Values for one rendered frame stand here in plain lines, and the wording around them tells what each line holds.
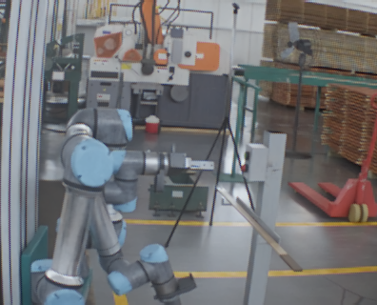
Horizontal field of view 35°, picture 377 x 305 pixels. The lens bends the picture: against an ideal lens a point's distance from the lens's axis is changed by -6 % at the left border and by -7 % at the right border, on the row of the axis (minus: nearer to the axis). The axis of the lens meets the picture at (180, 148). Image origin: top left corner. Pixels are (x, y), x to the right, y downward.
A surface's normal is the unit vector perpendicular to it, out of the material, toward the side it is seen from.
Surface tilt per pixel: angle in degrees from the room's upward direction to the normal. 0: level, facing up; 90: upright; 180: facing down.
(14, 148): 90
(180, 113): 90
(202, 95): 90
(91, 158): 83
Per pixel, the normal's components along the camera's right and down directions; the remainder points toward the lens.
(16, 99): 0.02, 0.18
